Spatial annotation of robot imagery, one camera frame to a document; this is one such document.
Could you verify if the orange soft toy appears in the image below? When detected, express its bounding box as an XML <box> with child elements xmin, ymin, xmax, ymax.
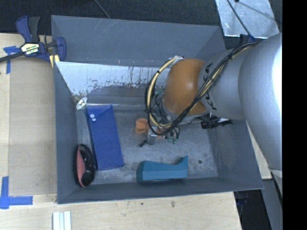
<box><xmin>134</xmin><ymin>117</ymin><xmax>150</xmax><ymax>135</ymax></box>

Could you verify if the teal angled block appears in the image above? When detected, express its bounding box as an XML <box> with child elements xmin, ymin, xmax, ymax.
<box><xmin>136</xmin><ymin>155</ymin><xmax>189</xmax><ymax>184</ymax></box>

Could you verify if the blue flat box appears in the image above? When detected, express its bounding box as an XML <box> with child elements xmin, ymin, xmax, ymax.
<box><xmin>84</xmin><ymin>104</ymin><xmax>125</xmax><ymax>172</ymax></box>

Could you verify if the black and red oval brush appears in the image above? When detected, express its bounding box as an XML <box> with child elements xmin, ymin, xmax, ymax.
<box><xmin>72</xmin><ymin>143</ymin><xmax>97</xmax><ymax>188</ymax></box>

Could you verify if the clear glass piece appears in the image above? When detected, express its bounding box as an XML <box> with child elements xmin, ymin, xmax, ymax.
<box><xmin>76</xmin><ymin>96</ymin><xmax>88</xmax><ymax>110</ymax></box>

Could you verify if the grey metal bin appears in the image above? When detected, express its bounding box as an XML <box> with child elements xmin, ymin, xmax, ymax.
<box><xmin>50</xmin><ymin>14</ymin><xmax>265</xmax><ymax>205</ymax></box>

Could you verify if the pale wood board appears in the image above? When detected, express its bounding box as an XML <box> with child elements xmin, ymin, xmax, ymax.
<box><xmin>8</xmin><ymin>56</ymin><xmax>58</xmax><ymax>196</ymax></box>

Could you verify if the black cylinder on white bracket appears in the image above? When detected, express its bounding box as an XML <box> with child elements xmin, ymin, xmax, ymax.
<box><xmin>200</xmin><ymin>115</ymin><xmax>234</xmax><ymax>130</ymax></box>

